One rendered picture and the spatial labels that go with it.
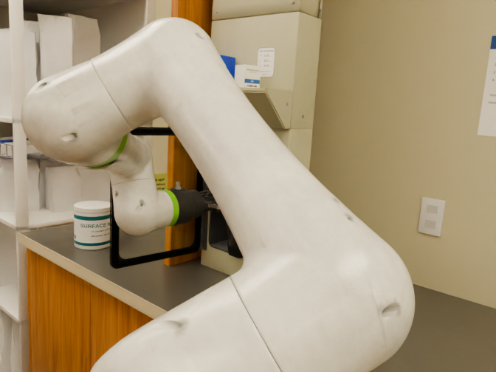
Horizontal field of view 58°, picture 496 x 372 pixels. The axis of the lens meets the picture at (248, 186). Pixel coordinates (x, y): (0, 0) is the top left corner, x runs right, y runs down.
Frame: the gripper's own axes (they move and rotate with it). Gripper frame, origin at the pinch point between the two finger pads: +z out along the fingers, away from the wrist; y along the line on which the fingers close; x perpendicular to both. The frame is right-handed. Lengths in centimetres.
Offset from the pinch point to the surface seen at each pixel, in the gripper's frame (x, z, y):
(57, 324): 55, -24, 61
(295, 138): -18.7, 4.9, -15.5
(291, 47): -42.2, 1.9, -13.8
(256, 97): -28.8, -8.2, -11.6
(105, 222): 17, -12, 50
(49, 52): -45, -1, 114
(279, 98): -28.8, -3.8, -15.5
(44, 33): -53, -2, 115
